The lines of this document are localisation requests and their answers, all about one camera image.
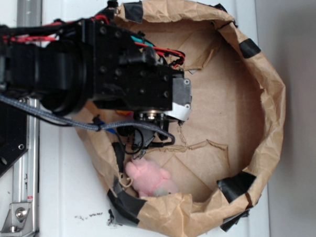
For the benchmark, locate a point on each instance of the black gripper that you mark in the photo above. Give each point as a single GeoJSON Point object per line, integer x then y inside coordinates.
{"type": "Point", "coordinates": [129, 73]}

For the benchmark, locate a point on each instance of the yellow rubber duck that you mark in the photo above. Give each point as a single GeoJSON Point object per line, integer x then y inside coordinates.
{"type": "Point", "coordinates": [125, 113]}

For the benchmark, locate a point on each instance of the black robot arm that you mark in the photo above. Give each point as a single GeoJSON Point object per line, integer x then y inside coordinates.
{"type": "Point", "coordinates": [66, 64]}

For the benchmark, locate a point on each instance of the brown paper bag bin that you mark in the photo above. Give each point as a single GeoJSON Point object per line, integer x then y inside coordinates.
{"type": "Point", "coordinates": [231, 144]}

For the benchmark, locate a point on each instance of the pink plush toy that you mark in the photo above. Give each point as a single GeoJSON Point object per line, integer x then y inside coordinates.
{"type": "Point", "coordinates": [149, 178]}

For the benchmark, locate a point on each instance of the aluminium extrusion rail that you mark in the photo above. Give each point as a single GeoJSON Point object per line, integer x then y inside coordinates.
{"type": "Point", "coordinates": [26, 169]}

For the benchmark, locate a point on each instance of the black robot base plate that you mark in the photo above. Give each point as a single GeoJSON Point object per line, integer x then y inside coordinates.
{"type": "Point", "coordinates": [13, 136]}

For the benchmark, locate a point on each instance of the metal corner bracket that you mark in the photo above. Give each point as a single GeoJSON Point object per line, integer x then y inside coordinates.
{"type": "Point", "coordinates": [19, 221]}

